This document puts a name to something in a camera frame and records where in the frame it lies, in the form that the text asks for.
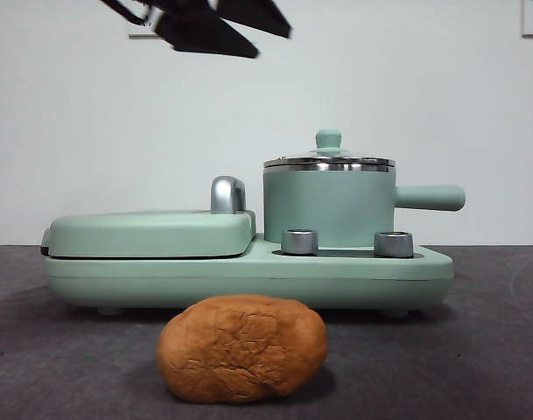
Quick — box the mint green griddle cover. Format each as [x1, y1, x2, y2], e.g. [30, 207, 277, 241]
[40, 208, 258, 260]

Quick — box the brown potato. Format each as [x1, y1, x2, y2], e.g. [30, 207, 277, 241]
[156, 293, 328, 403]

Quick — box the mint green breakfast machine base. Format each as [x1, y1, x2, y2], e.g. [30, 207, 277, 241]
[42, 233, 454, 317]

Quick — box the mint green pot with handle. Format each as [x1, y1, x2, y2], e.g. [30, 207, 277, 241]
[263, 168, 467, 249]

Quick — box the glass lid with green knob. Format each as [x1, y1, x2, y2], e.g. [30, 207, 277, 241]
[263, 129, 397, 172]

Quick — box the silver control knob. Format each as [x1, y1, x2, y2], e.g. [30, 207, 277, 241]
[281, 228, 319, 256]
[373, 230, 415, 258]

